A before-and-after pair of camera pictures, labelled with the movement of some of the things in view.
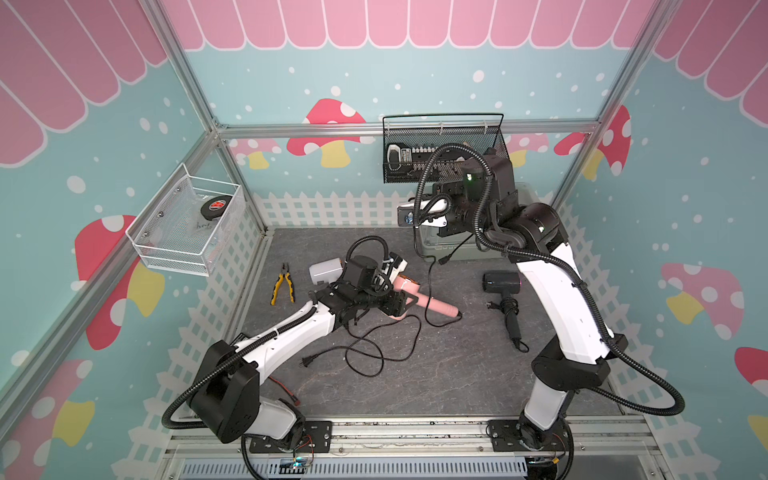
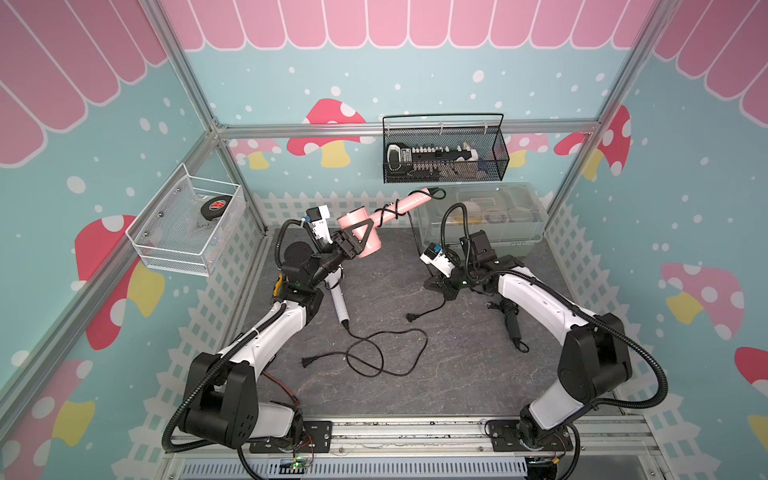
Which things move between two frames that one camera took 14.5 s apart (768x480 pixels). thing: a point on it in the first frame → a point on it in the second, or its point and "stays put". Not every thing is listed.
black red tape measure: (214, 206) stays put
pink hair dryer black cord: (428, 285) → (438, 193)
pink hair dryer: (409, 286) → (372, 241)
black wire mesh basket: (408, 140) stays put
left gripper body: (387, 302) → (351, 251)
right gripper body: (460, 215) → (458, 280)
